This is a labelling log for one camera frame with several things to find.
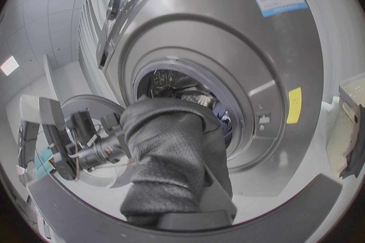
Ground washing machine door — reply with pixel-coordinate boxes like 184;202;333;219
59;95;135;189

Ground cream laundry basket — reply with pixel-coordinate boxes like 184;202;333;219
326;72;365;180

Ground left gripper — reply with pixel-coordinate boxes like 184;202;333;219
76;113;128;173

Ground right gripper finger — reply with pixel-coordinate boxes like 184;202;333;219
160;168;238;231

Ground dark blue garment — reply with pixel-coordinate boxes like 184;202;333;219
212;102;239;149

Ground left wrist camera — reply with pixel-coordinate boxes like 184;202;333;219
70;110;100;149

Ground dark grey garment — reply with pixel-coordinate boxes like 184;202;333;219
340;104;365;180

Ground square ceiling light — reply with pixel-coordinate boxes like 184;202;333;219
0;56;20;76

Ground black garment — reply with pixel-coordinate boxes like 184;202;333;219
120;95;235;230

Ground grey washing machine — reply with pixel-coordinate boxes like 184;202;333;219
95;0;327;198

